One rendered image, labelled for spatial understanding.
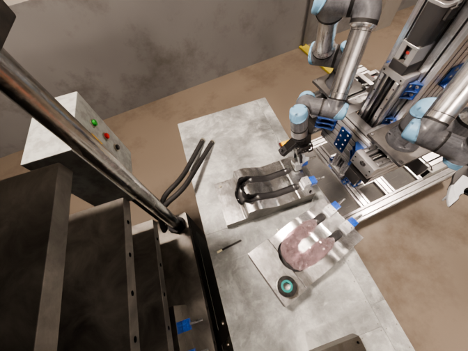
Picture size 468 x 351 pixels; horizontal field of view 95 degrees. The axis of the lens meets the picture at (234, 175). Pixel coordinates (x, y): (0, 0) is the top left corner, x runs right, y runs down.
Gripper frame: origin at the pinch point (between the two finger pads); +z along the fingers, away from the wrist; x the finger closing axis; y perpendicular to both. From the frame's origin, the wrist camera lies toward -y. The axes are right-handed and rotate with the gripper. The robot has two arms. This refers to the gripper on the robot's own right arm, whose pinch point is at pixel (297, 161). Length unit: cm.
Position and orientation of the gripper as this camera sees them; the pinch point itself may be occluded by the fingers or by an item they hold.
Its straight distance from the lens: 123.4
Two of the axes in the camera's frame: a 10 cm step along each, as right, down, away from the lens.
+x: -2.8, -7.4, 6.2
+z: 2.7, 5.5, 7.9
